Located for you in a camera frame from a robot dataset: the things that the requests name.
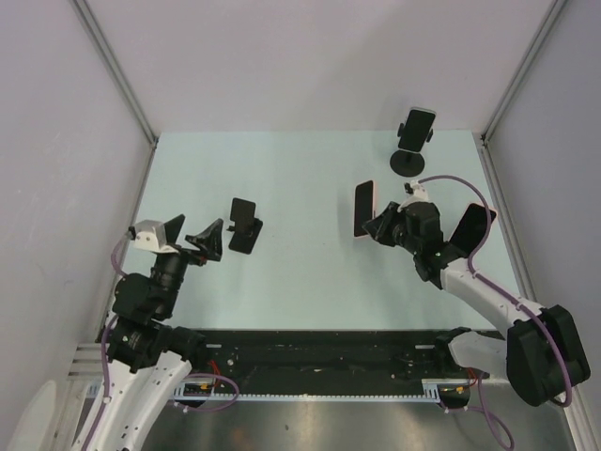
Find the aluminium frame rail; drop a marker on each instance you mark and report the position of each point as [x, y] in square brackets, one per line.
[109, 60]
[543, 32]

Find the black round-base phone stand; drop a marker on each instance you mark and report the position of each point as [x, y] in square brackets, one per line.
[407, 164]

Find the pink-cased phone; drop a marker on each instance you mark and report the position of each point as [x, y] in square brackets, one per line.
[470, 229]
[364, 206]

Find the black folding phone stand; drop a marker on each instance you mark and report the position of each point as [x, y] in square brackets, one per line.
[245, 226]

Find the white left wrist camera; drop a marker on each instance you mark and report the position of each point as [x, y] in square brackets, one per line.
[148, 235]

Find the white-cased phone on round stand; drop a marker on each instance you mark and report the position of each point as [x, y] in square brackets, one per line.
[416, 130]

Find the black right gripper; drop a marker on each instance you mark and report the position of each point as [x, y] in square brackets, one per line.
[378, 227]

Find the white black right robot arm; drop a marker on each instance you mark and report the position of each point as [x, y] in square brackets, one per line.
[532, 368]

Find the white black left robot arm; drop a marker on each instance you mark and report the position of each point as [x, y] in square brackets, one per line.
[142, 359]

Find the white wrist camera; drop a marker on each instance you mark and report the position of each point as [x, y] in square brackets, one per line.
[148, 235]
[415, 192]

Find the white slotted cable duct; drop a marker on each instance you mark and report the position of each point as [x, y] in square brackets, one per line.
[191, 391]

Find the aluminium frame rail left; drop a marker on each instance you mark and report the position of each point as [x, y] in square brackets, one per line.
[109, 60]

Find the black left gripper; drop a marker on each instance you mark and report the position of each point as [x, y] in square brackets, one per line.
[209, 240]

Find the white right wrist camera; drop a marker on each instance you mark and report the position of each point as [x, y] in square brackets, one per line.
[415, 192]

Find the aluminium frame rail right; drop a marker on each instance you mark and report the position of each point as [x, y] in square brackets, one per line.
[543, 32]

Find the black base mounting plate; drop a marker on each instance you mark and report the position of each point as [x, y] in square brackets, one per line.
[331, 362]

